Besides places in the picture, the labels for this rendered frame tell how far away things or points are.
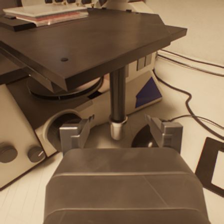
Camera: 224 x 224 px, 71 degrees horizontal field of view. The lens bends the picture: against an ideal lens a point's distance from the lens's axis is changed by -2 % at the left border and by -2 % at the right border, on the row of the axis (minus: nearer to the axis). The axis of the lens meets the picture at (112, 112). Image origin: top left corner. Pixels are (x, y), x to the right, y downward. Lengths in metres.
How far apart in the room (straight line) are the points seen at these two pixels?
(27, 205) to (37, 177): 0.04
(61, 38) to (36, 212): 0.23
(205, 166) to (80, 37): 0.27
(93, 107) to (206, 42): 0.54
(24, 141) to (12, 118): 0.05
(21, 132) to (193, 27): 0.67
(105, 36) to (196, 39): 0.60
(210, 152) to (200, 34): 0.50
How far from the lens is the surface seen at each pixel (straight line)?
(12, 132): 0.25
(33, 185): 0.30
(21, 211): 0.29
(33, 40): 0.18
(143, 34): 0.17
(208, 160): 0.33
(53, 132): 0.25
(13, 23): 0.25
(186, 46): 0.76
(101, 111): 0.32
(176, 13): 0.77
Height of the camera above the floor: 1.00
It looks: 40 degrees down
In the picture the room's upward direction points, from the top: 2 degrees counter-clockwise
